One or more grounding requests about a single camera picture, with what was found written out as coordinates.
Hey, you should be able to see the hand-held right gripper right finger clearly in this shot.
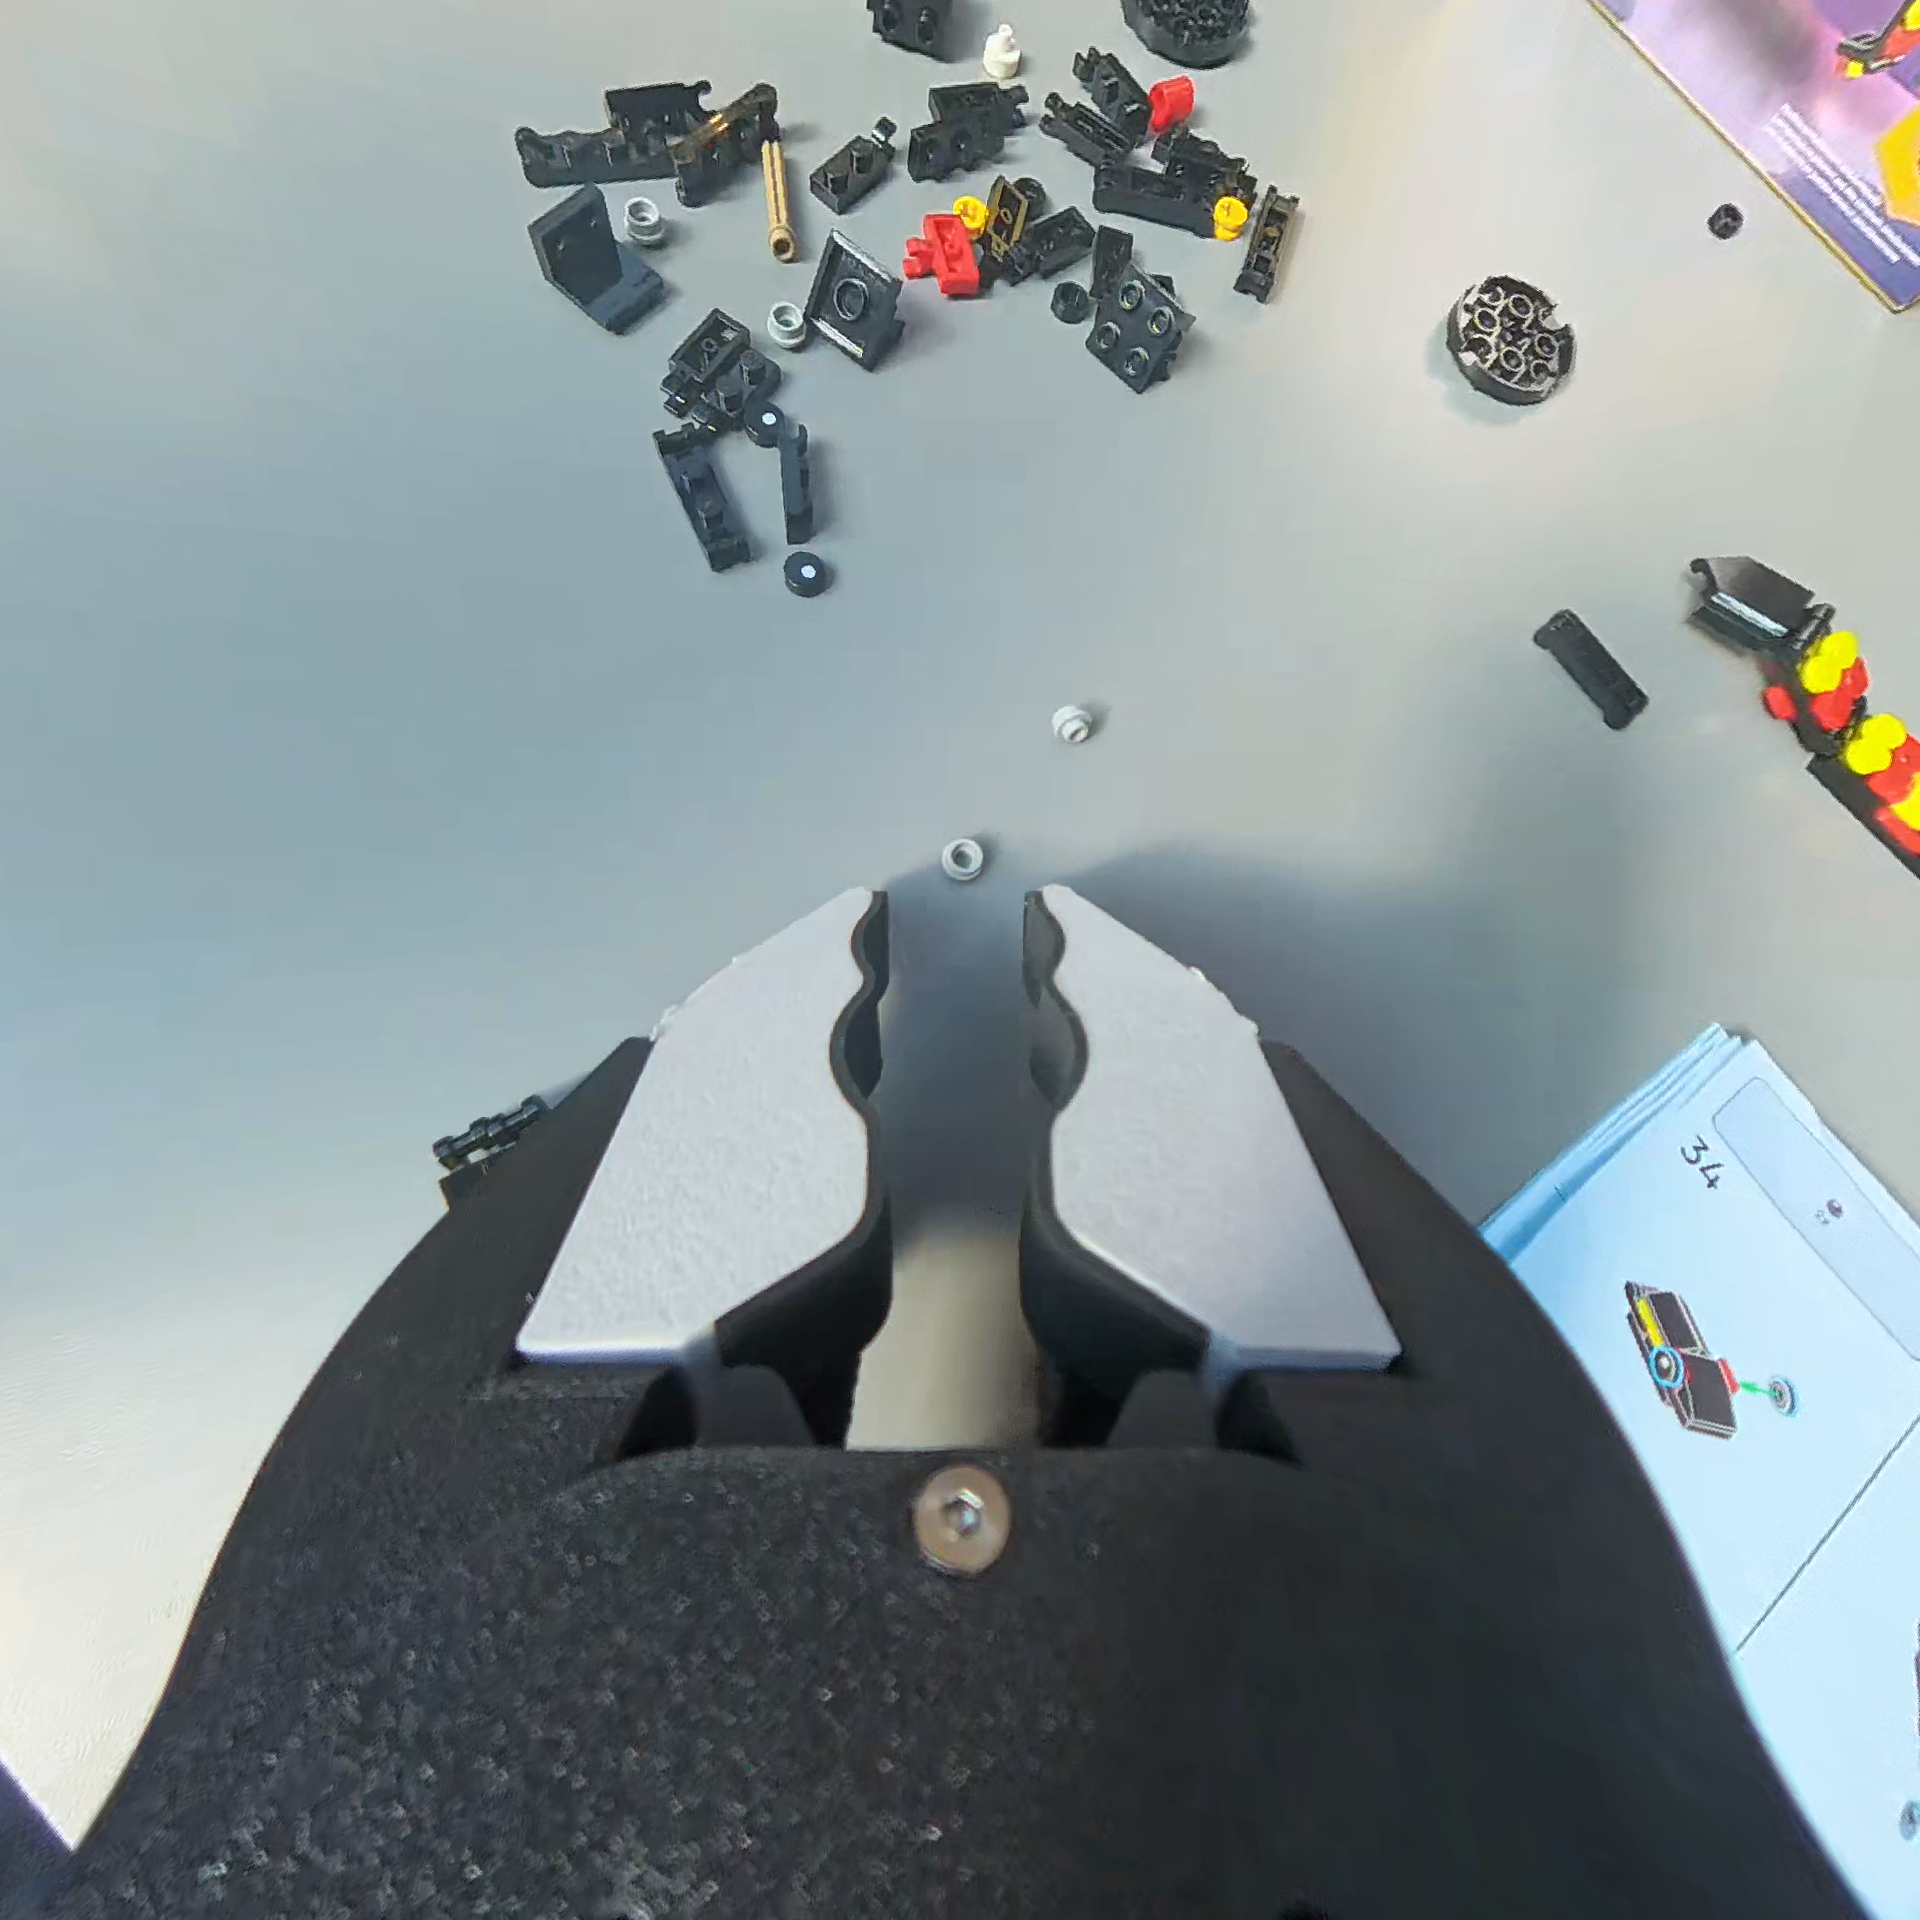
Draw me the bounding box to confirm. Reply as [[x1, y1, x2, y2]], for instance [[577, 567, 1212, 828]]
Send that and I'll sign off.
[[1021, 885, 1404, 1397]]

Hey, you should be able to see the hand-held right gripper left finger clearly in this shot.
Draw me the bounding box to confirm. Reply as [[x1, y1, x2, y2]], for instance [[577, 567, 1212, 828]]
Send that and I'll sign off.
[[515, 885, 895, 1375]]

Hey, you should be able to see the black toy brick assembly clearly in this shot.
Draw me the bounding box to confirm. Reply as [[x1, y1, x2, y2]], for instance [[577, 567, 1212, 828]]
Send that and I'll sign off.
[[432, 1095, 552, 1210]]

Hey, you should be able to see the grey desk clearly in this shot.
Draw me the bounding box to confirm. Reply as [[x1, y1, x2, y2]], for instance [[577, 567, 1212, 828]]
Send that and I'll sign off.
[[0, 0, 1920, 1862]]

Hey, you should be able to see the open blue instruction booklet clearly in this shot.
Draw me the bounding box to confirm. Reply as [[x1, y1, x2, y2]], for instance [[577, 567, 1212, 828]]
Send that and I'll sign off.
[[1478, 1024, 1920, 1920]]

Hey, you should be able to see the long black brick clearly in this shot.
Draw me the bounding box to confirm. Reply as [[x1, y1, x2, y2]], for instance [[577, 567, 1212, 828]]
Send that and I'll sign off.
[[1532, 607, 1652, 734]]

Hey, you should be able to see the red yellow black brick leg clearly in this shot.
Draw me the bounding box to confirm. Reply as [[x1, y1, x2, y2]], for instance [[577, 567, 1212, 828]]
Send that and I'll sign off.
[[1687, 555, 1920, 884]]

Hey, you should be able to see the pile of black toy bricks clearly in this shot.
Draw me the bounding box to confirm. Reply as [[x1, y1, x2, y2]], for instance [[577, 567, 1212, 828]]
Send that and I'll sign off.
[[515, 0, 1304, 574]]

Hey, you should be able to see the black round brick plate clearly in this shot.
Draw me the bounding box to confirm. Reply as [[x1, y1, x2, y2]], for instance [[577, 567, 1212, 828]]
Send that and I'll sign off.
[[1444, 274, 1580, 410], [1120, 0, 1257, 72]]

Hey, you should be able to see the purple toy brick box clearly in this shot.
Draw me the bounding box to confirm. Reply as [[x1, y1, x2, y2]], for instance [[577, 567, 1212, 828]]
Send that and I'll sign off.
[[1587, 0, 1920, 314]]

